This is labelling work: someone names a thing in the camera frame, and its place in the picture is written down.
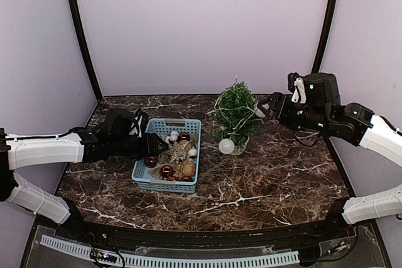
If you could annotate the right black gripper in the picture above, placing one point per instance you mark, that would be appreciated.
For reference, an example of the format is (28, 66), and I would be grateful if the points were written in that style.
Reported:
(280, 113)

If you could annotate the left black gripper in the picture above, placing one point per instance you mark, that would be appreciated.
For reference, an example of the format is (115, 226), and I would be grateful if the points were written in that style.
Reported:
(150, 147)

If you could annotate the small green christmas tree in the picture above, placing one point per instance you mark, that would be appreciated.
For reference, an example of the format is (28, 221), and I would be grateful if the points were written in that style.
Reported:
(233, 113)

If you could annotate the white woven ball light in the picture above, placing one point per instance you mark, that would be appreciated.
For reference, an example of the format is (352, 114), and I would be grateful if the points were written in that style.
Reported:
(226, 146)
(259, 113)

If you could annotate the white cotton boll sprig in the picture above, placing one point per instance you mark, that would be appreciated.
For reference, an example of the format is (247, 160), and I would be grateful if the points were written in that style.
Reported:
(192, 153)
(172, 137)

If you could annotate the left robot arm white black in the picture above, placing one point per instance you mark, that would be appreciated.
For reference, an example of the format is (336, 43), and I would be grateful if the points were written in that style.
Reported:
(121, 134)

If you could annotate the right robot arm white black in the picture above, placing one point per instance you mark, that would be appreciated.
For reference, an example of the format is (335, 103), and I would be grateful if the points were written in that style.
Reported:
(314, 103)

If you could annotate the white textured tree pot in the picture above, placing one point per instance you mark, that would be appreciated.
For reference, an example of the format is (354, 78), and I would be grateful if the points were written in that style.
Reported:
(238, 150)

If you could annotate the copper shiny bauble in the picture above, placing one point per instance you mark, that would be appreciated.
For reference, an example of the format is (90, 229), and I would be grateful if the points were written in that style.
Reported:
(184, 136)
(186, 179)
(151, 162)
(167, 171)

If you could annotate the light blue plastic basket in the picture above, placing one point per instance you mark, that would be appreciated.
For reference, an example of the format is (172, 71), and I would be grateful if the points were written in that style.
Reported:
(162, 127)

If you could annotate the beige twine ball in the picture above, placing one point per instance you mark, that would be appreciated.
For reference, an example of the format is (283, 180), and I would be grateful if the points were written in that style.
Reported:
(188, 169)

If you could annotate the small circuit board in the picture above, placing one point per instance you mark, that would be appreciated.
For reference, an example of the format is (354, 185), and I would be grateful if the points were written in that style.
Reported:
(101, 256)

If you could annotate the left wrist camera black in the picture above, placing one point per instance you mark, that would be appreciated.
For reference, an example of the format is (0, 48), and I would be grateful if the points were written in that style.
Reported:
(140, 123)

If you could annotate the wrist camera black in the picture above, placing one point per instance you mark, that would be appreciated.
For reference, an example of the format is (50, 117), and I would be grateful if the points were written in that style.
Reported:
(140, 123)
(295, 81)

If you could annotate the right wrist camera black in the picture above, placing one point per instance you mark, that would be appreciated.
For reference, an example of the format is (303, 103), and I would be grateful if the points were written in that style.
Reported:
(295, 81)

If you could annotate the black front rail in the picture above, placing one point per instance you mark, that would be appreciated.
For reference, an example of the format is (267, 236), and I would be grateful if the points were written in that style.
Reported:
(303, 235)

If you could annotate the right black frame post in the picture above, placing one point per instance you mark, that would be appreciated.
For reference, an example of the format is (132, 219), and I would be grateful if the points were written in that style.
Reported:
(324, 36)

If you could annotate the black frame post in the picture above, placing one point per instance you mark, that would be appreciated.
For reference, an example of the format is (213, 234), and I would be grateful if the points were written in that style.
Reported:
(84, 49)
(324, 36)

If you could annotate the white slotted cable duct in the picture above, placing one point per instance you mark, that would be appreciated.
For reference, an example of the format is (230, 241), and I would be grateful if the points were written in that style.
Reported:
(131, 260)

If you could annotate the left black frame post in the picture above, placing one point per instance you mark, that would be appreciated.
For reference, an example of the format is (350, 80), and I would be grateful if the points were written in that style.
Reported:
(84, 49)

